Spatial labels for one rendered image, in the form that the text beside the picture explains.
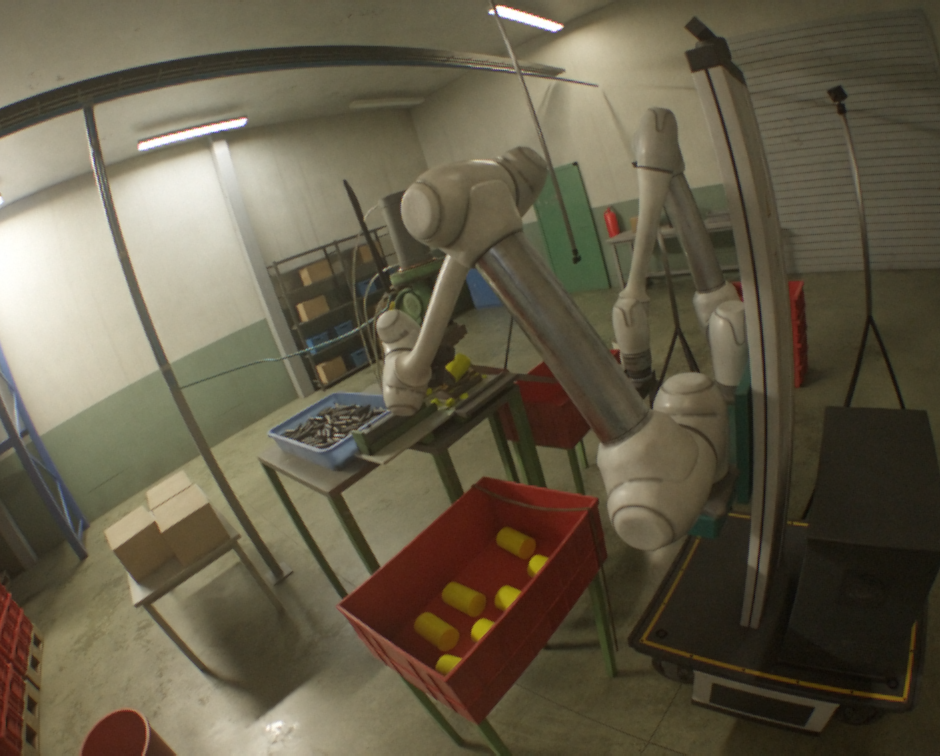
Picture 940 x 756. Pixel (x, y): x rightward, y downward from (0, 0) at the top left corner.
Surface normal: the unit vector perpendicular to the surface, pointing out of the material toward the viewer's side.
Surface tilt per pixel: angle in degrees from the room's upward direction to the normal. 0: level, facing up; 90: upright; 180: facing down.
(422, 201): 87
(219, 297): 90
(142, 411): 90
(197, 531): 90
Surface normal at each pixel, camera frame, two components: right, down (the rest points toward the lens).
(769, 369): -0.66, 0.44
